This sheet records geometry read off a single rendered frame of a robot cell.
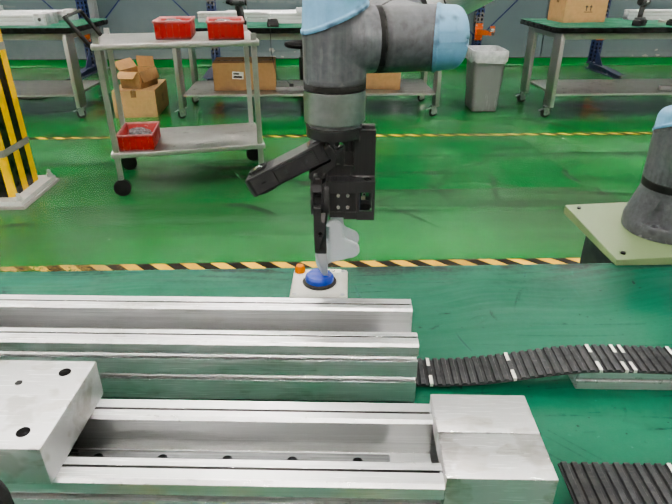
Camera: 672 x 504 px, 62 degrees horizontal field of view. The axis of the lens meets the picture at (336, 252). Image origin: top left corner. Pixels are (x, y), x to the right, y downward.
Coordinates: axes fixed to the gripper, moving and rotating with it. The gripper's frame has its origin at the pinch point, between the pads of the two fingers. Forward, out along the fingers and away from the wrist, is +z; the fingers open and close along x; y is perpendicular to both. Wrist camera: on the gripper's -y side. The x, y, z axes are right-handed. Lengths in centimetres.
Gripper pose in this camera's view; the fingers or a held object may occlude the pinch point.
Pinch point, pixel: (320, 266)
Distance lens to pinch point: 78.4
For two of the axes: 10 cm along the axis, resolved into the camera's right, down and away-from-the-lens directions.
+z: 0.0, 8.9, 4.6
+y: 10.0, 0.1, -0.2
